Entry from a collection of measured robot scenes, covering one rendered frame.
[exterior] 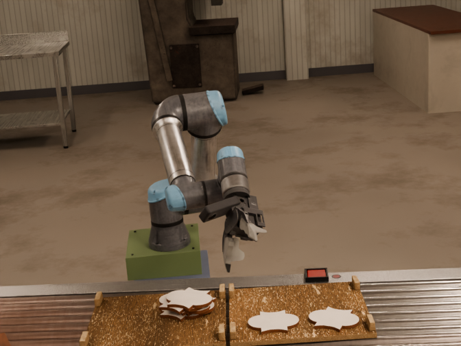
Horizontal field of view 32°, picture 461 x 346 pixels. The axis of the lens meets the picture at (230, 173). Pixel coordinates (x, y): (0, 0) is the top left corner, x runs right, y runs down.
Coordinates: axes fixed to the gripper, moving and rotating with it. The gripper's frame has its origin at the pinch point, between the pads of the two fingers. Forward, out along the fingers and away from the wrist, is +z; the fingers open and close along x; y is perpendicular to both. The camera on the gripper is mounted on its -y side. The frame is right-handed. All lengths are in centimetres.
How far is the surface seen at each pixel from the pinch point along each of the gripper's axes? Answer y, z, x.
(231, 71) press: 308, -601, 432
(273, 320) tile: 26.2, -0.8, 28.1
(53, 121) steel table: 94, -470, 455
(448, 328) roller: 68, 9, 3
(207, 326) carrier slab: 10.6, -2.8, 39.1
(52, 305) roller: -24, -26, 77
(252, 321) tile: 21.2, -1.6, 31.2
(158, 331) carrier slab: -2.2, -2.8, 45.6
